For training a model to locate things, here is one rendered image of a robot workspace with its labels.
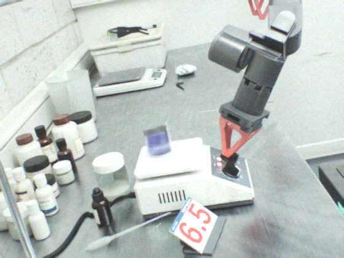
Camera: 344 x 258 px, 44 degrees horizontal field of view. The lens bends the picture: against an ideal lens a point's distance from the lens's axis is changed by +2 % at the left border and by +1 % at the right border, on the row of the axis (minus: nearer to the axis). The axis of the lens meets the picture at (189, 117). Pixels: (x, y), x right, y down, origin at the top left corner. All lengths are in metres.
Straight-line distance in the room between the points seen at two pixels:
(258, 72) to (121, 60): 1.13
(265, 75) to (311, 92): 1.63
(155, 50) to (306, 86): 0.92
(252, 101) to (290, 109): 1.62
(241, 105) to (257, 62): 0.08
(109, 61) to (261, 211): 1.21
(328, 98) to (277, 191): 1.65
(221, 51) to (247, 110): 0.11
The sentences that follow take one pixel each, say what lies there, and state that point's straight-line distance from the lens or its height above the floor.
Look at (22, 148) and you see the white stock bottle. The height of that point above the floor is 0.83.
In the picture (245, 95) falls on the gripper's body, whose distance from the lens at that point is 0.74.
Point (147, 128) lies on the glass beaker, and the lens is 0.74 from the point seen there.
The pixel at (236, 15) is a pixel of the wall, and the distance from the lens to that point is 2.17.
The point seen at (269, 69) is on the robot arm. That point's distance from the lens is 0.72.
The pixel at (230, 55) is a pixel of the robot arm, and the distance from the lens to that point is 0.74.
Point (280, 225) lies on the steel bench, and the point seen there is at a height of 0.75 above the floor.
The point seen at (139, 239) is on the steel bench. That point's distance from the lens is 0.73.
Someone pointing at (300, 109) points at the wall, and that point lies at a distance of 2.37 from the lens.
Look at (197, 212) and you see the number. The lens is 0.71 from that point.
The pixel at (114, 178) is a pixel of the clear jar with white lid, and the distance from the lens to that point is 0.82.
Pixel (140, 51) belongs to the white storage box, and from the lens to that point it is 1.78.
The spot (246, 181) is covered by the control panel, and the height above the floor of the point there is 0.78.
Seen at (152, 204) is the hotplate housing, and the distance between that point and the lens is 0.75.
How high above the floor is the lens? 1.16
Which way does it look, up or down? 20 degrees down
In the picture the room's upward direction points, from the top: 11 degrees counter-clockwise
